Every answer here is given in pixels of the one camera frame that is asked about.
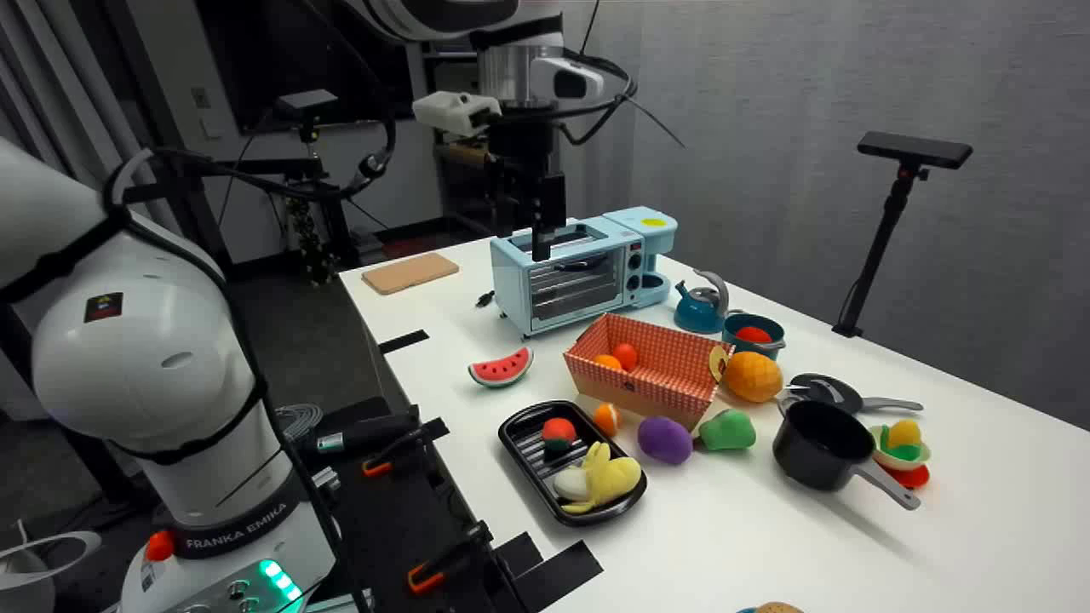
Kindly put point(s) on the orange fruit plush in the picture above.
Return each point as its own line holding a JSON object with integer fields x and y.
{"x": 608, "y": 361}

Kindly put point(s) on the teal toy kettle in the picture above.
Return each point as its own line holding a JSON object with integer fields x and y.
{"x": 699, "y": 307}

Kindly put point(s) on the purple eggplant plush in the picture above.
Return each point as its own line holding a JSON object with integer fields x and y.
{"x": 665, "y": 442}

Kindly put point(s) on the black robot mount platform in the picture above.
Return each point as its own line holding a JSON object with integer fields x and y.
{"x": 386, "y": 511}

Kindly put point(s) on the black camera on jointed stand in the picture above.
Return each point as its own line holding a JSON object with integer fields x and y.
{"x": 307, "y": 100}

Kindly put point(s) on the light blue toaster oven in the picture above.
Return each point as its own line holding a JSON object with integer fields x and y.
{"x": 566, "y": 278}

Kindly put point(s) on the teal toy pot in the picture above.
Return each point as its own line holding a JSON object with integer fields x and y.
{"x": 754, "y": 346}

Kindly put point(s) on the large peeled orange plush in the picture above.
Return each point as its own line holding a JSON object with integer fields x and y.
{"x": 750, "y": 377}

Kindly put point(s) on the yellow green red toy stack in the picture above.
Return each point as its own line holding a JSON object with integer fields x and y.
{"x": 902, "y": 445}

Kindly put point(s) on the black plastic tray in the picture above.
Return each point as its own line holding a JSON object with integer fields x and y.
{"x": 522, "y": 445}

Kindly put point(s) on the dark background shelf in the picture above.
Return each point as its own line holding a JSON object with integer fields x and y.
{"x": 464, "y": 188}

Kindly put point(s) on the yellow banana plush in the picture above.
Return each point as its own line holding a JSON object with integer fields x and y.
{"x": 615, "y": 476}

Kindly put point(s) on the red tomato plush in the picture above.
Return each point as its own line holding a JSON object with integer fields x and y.
{"x": 560, "y": 432}

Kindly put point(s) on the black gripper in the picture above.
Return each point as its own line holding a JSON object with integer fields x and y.
{"x": 524, "y": 136}

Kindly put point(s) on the short black tape strip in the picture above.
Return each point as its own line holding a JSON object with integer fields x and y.
{"x": 404, "y": 339}

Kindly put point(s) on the small black frying pan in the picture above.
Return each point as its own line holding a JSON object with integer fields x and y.
{"x": 820, "y": 393}

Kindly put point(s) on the white garlic plush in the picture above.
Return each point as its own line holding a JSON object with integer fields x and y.
{"x": 570, "y": 484}

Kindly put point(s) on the wooden cutting board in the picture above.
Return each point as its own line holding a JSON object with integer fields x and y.
{"x": 408, "y": 273}

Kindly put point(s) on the small orange carrot plush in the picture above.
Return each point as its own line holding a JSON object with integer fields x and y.
{"x": 602, "y": 417}

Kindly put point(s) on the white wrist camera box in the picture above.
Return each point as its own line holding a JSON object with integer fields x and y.
{"x": 454, "y": 115}

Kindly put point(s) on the small red toy tomato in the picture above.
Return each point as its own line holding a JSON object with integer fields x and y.
{"x": 754, "y": 336}

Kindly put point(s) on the red round knob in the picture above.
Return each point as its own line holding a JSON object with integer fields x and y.
{"x": 161, "y": 547}

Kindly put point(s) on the black camera on tripod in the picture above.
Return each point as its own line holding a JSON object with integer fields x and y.
{"x": 915, "y": 148}

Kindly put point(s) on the dark wall screen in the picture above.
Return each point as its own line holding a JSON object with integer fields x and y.
{"x": 307, "y": 51}

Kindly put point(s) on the orange plastic basket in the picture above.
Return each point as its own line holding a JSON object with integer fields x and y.
{"x": 669, "y": 378}

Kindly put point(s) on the toy burger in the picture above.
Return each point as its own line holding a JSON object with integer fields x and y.
{"x": 771, "y": 608}

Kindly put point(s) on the watermelon slice plush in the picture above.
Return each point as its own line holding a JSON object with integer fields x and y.
{"x": 497, "y": 370}

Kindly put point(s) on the black flat bracket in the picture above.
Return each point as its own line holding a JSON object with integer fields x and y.
{"x": 557, "y": 572}

